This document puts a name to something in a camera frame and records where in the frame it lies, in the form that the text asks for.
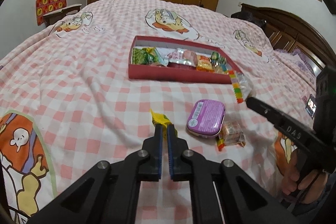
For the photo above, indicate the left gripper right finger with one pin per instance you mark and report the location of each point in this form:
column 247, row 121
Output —
column 179, row 164

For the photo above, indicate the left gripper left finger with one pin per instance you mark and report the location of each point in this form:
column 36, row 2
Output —
column 150, row 167

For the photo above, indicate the yellow candy packet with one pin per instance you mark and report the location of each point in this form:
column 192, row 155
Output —
column 158, row 118

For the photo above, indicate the purple tin box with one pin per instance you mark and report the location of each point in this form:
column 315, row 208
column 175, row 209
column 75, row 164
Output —
column 206, row 118

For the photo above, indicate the clear orange jelly packet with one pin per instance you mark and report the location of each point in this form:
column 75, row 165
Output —
column 230, row 134

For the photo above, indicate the rainbow striped clear candy packet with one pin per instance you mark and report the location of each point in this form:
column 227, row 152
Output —
column 242, row 86

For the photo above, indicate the orange yellow snack packet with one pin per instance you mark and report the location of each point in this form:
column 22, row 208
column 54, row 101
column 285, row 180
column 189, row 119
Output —
column 204, row 64

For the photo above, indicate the blue clear mooncake packet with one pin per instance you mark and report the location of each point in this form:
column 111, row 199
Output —
column 220, row 68

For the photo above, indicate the pink white snack packet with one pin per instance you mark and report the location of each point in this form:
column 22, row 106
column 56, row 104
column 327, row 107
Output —
column 183, row 57

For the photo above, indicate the green dark snack packet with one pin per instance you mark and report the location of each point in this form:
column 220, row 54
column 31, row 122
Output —
column 217, row 59

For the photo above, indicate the right hand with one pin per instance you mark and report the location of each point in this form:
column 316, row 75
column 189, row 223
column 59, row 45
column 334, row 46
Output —
column 316, row 181

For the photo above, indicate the pink checkered bed quilt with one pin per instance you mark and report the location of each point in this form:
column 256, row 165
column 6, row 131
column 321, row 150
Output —
column 67, row 101

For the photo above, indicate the red shallow box tray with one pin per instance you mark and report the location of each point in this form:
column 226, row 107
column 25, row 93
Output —
column 167, row 59

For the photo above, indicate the dark wooden headboard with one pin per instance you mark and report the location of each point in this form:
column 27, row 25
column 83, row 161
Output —
column 289, row 32

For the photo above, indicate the black bag on bed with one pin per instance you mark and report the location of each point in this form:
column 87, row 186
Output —
column 248, row 16

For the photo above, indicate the small wooden side table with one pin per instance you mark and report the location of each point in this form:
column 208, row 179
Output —
column 53, row 16

